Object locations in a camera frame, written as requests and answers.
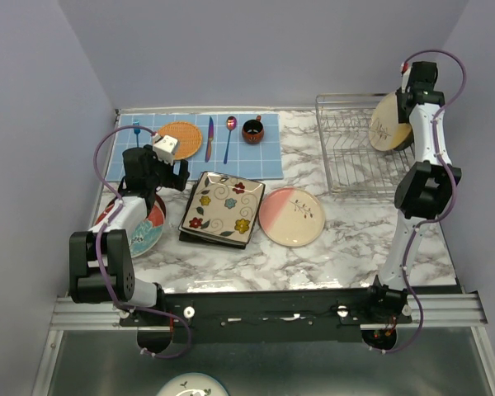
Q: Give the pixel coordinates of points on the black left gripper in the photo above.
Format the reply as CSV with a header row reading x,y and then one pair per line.
x,y
174,181

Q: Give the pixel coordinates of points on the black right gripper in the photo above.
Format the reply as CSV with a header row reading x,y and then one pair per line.
x,y
401,115

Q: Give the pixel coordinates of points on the yellow round plate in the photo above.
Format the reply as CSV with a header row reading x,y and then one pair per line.
x,y
385,132

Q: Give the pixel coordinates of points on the cream square dark-rimmed plate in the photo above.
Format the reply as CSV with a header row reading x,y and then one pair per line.
x,y
222,206

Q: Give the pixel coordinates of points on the red rimmed round plate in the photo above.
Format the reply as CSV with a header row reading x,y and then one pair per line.
x,y
158,207

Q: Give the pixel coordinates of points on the black teal square plate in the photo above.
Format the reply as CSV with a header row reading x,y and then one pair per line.
x,y
190,238

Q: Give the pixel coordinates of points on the white red rimmed plate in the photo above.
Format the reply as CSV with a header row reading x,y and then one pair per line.
x,y
148,235

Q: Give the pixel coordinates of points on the wire dish rack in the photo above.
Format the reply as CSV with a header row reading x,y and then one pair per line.
x,y
353,167

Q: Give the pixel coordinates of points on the beige floral round plate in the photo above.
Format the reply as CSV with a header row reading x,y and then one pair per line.
x,y
291,217

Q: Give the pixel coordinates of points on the dark olive round plate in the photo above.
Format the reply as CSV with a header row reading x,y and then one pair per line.
x,y
408,141

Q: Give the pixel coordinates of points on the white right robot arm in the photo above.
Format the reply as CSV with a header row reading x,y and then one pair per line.
x,y
427,192

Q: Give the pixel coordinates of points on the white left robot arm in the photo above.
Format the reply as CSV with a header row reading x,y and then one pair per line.
x,y
100,263

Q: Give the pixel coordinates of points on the woven wicker round trivet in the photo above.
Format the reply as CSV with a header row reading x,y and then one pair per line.
x,y
188,136

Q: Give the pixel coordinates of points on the iridescent knife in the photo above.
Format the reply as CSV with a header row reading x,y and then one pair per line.
x,y
210,139

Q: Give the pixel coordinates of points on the blue fork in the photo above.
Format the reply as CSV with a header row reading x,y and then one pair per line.
x,y
136,131

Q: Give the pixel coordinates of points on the blue grid placemat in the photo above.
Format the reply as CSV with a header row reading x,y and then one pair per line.
x,y
253,161

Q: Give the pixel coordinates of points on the iridescent spoon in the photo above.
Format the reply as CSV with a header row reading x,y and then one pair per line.
x,y
231,124

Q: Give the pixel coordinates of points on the orange black mug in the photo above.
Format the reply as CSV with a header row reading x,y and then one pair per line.
x,y
253,130

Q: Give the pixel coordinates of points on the white floral plate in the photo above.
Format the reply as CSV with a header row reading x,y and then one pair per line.
x,y
193,384

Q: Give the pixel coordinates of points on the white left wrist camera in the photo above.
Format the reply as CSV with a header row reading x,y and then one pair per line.
x,y
165,148

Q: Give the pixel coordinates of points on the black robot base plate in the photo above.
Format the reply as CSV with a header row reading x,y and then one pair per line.
x,y
274,316

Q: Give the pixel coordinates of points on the aluminium frame rail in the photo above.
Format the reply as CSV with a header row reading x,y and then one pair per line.
x,y
440,311

